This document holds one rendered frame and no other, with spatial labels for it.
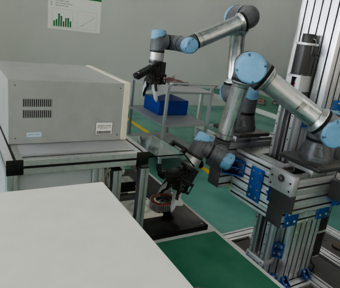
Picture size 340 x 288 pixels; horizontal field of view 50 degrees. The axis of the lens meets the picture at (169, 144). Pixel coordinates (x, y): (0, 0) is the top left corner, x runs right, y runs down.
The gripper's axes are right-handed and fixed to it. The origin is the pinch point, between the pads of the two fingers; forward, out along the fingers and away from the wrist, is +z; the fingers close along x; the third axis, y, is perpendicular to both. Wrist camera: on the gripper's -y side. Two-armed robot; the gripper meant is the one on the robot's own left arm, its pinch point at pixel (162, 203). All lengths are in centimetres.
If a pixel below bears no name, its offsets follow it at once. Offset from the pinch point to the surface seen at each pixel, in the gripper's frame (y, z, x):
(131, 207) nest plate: -10.9, 7.2, 3.4
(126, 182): -21.6, -3.1, -0.1
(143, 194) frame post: -23.7, -5.3, -17.3
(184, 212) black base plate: 8.7, -1.1, -5.2
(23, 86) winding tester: -73, -20, -5
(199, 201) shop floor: 144, 20, 131
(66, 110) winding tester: -58, -19, -5
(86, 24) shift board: 88, -107, 536
